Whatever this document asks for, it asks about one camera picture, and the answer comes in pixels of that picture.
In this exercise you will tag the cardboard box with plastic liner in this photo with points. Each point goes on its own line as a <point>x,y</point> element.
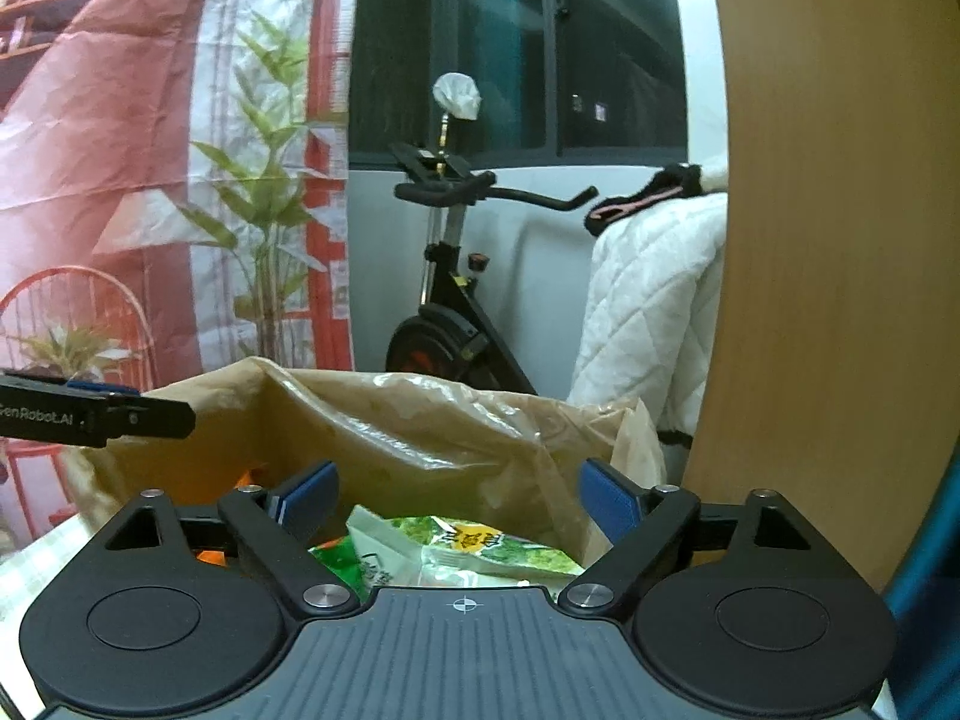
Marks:
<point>402,444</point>

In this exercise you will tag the white quilted blanket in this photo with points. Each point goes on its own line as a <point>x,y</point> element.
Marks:
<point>652,306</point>

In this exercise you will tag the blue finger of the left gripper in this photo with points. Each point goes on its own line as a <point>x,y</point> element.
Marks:
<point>147,417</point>
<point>103,388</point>

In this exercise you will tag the green snack bag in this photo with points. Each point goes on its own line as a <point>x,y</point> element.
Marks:
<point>439,553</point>

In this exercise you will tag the teal curtain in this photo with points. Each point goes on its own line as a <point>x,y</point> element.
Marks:
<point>924,597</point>

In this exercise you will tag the dark window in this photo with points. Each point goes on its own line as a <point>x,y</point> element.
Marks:
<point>562,81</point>

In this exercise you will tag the black exercise bike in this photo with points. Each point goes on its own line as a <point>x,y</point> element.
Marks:
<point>450,336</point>

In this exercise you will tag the orange snack bag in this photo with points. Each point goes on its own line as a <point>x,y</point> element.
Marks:
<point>239,514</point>

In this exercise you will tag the black pink item on blanket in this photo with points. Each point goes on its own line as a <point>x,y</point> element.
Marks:
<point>677,181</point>

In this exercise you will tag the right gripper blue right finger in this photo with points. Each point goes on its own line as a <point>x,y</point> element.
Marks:
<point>649,530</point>

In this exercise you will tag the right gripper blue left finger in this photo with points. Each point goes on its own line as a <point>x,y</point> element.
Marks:
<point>280,555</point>

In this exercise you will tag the red printed backdrop cloth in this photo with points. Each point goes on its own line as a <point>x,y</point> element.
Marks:
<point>174,186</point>

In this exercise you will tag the wooden board panel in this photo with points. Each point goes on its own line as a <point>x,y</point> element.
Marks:
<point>834,377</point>

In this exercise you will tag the green plaid tablecloth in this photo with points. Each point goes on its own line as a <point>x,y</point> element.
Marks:
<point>25,575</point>

